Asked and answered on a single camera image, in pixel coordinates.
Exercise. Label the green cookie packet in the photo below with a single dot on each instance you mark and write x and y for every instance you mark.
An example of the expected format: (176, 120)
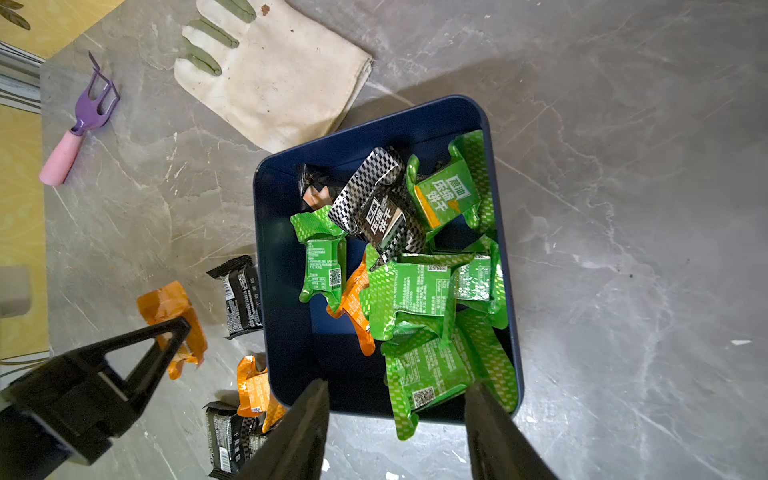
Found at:
(325, 256)
(418, 292)
(459, 188)
(481, 282)
(422, 373)

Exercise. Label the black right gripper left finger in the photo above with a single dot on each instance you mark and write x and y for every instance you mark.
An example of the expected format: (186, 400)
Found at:
(295, 449)

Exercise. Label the white fabric garden glove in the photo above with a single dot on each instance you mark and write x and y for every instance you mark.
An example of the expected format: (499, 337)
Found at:
(278, 77)

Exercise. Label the small dark cookie packet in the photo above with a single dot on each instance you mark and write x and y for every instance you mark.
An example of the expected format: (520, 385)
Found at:
(318, 186)

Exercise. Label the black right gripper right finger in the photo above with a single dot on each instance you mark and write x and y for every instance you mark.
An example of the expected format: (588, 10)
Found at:
(497, 448)

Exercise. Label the pink purple garden rake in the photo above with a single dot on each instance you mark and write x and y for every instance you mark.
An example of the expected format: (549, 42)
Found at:
(93, 109)

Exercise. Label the checkered black cookie packet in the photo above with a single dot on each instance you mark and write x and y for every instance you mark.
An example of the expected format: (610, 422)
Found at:
(374, 205)

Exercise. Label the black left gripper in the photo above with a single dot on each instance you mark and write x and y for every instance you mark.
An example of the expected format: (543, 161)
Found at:
(69, 409)

